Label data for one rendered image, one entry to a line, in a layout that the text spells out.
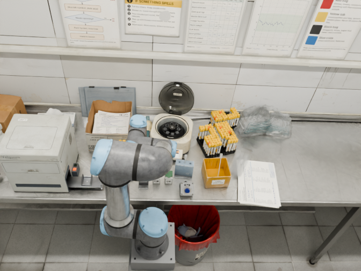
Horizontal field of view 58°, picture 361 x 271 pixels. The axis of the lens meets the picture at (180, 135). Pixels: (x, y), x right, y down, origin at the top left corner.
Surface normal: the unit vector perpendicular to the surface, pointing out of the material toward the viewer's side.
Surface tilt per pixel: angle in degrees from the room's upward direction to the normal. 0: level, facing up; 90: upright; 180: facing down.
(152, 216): 10
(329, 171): 0
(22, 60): 90
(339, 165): 0
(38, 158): 89
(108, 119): 1
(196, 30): 94
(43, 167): 90
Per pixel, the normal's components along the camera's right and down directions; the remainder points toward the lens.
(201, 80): 0.04, 0.72
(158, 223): 0.23, -0.64
